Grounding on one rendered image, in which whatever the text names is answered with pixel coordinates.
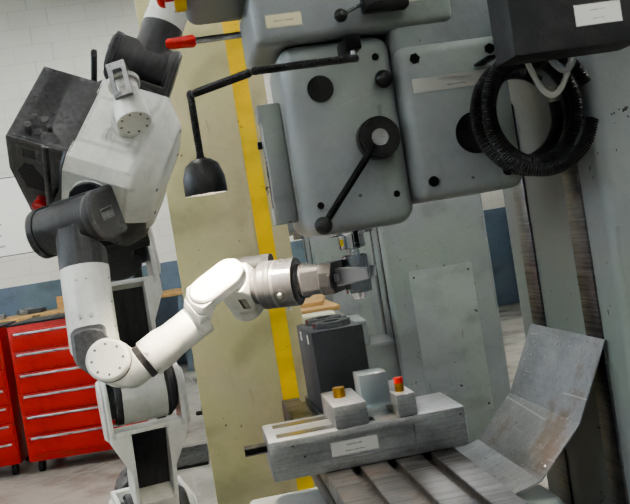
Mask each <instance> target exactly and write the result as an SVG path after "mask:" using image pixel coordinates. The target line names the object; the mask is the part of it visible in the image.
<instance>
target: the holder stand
mask: <svg viewBox="0 0 630 504"><path fill-rule="evenodd" d="M297 332H298V339H299V345H300V351H301V357H302V363H303V369H304V376H305V382H306V388H307V394H308V398H309V399H310V400H311V401H312V402H313V403H314V404H315V405H316V406H317V407H318V408H319V409H320V410H321V411H322V412H323V406H322V400H321V393H324V392H330V391H333V390H332V388H333V387H336V386H344V388H345V389H346V388H352V389H353V390H354V391H355V385H354V379H353V371H359V370H364V369H369V364H368V358H367V351H366V345H365V339H364V332H363V326H362V324H360V323H357V322H354V321H352V320H350V317H341V314H331V315H324V316H318V317H313V318H309V319H306V320H305V324H300V325H297ZM355 392H356V391H355ZM323 413H324V412H323Z"/></svg>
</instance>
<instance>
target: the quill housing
mask: <svg viewBox="0 0 630 504"><path fill-rule="evenodd" d="M360 39H361V45H362V47H361V49H360V50H359V51H358V52H357V55H358V56H359V60H358V62H355V63H352V62H351V63H345V64H338V65H337V64H336V65H329V66H323V67H322V66H321V67H314V68H313V67H312V68H308V69H307V68H306V69H301V70H300V69H299V70H298V69H297V70H292V71H291V70H290V71H289V70H288V71H286V72H285V71H284V72H277V73H276V72H275V73H271V75H270V87H271V93H272V99H273V103H279V105H280V110H281V117H282V123H283V129H284V135H285V141H286V148H287V154H288V160H289V166H290V172H291V179H292V185H293V191H294V197H295V203H296V210H297V216H298V222H296V223H293V227H294V229H295V231H296V232H297V233H298V234H299V235H301V236H303V237H317V236H325V235H321V234H319V233H317V232H316V230H315V227H314V224H315V221H316V220H317V219H318V218H320V217H325V216H326V214H327V213H328V211H329V210H330V208H331V206H332V205H333V203H334V202H335V200H336V198H337V197H338V195H339V194H340V192H341V191H342V189H343V187H344V186H345V184H346V183H347V181H348V179H349V178H350V176H351V175H352V173H353V172H354V170H355V168H356V167H357V165H358V164H359V162H360V160H361V159H362V157H363V156H364V155H363V154H362V153H361V152H360V150H359V149H358V147H357V143H356V134H357V131H358V128H359V127H360V125H361V124H362V123H363V122H365V121H366V120H367V119H369V118H371V117H374V116H384V117H387V118H389V119H391V120H392V121H393V122H394V123H395V124H396V125H397V127H398V129H399V132H400V144H399V146H398V148H397V150H396V151H395V152H394V153H393V154H392V155H391V156H389V157H387V158H384V159H381V160H373V159H370V160H369V161H368V163H367V165H366V166H365V168H364V169H363V171H362V173H361V174H360V176H359V177H358V179H357V180H356V182H355V184H354V185H353V187H352V188H351V190H350V192H349V193H348V195H347V196H346V198H345V200H344V201H343V203H342V204H341V206H340V207H339V209H338V211H337V212H336V214H335V215H334V217H333V219H332V220H331V221H332V224H333V228H332V231H331V232H330V233H329V234H327V235H332V234H338V233H344V232H350V231H356V230H362V229H369V228H375V227H381V226H387V225H393V224H399V223H402V222H404V221H405V220H407V219H408V218H409V216H410V215H411V212H412V200H411V193H410V187H409V181H408V174H407V168H406V162H405V155H404V149H403V143H402V136H401V130H400V124H399V117H398V111H397V105H396V98H395V92H394V85H393V81H392V83H391V85H390V86H389V87H387V88H380V87H378V86H377V85H376V83H375V75H376V73H377V72H378V71H380V70H388V71H389V72H390V73H391V66H390V60H389V54H388V49H387V46H386V44H385V43H384V41H382V40H381V39H380V38H377V37H363V38H360ZM341 41H342V40H340V41H333V42H325V43H318V44H310V45H302V46H295V47H290V48H287V49H285V50H284V51H282V53H281V54H280V55H279V57H278V59H277V62H276V64H277V63H278V64H279V63H280V64H281V63H286V62H287V63H288V62H289V63H290V62H295V61H296V62H297V61H298V62H299V61H301V60H302V61H303V60H310V59H311V60H312V59H319V58H320V59H321V58H325V57H326V58H327V57H334V56H335V57H336V56H338V52H337V46H338V45H339V43H340V42H341ZM391 74H392V73H391Z"/></svg>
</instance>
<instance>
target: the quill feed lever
mask: <svg viewBox="0 0 630 504"><path fill-rule="evenodd" d="M356 143H357V147H358V149H359V150H360V152H361V153H362V154H363V155H364V156H363V157H362V159H361V160H360V162H359V164H358V165H357V167H356V168H355V170H354V172H353V173H352V175H351V176H350V178H349V179H348V181H347V183H346V184H345V186H344V187H343V189H342V191H341V192H340V194H339V195H338V197H337V198H336V200H335V202H334V203H333V205H332V206H331V208H330V210H329V211H328V213H327V214H326V216H325V217H320V218H318V219H317V220H316V221H315V224H314V227H315V230H316V232H317V233H319V234H321V235H327V234H329V233H330V232H331V231H332V228H333V224H332V221H331V220H332V219H333V217H334V215H335V214H336V212H337V211H338V209H339V207H340V206H341V204H342V203H343V201H344V200H345V198H346V196H347V195H348V193H349V192H350V190H351V188H352V187H353V185H354V184H355V182H356V180H357V179H358V177H359V176H360V174H361V173H362V171H363V169H364V168H365V166H366V165H367V163H368V161H369V160H370V159H373V160H381V159H384V158H387V157H389V156H391V155H392V154H393V153H394V152H395V151H396V150H397V148H398V146H399V144H400V132H399V129H398V127H397V125H396V124H395V123H394V122H393V121H392V120H391V119H389V118H387V117H384V116H374V117H371V118H369V119H367V120H366V121H365V122H363V123H362V124H361V125H360V127H359V128H358V131H357V134H356Z"/></svg>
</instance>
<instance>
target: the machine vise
mask: <svg viewBox="0 0 630 504"><path fill-rule="evenodd" d="M388 384H389V390H390V396H391V403H392V404H389V405H384V406H378V407H373V408H368V409H367V410H368V416H369V423H368V424H363V425H358V426H353V427H347V428H342V429H336V428H335V427H334V425H333V424H332V423H331V422H330V420H329V419H328V418H327V417H326V415H325V414H322V415H317V416H312V417H306V418H301V419H296V420H291V421H285V422H280V423H275V424H269V425H264V426H262V432H263V438H264V443H265V442H266V445H267V451H268V453H266V456H267V462H268V464H269V467H270V470H271V473H272V476H273V479H274V481H275V482H281V481H286V480H291V479H296V478H301V477H306V476H311V475H316V474H321V473H327V472H332V471H337V470H342V469H347V468H352V467H357V466H362V465H367V464H372V463H377V462H382V461H387V460H392V459H397V458H402V457H407V456H412V455H417V454H422V453H427V452H432V451H437V450H442V449H447V448H452V447H457V446H462V445H467V444H469V442H470V441H469V435H468V428H467V422H466V415H465V409H464V406H463V405H461V404H460V403H458V402H456V401H454V400H453V399H451V398H449V397H448V396H446V395H444V394H443V393H441V392H438V393H433V394H428V395H422V396H417V397H415V393H414V392H413V391H412V390H410V389H409V388H407V387H406V386H404V391H402V392H395V386H394V380H389V381H388Z"/></svg>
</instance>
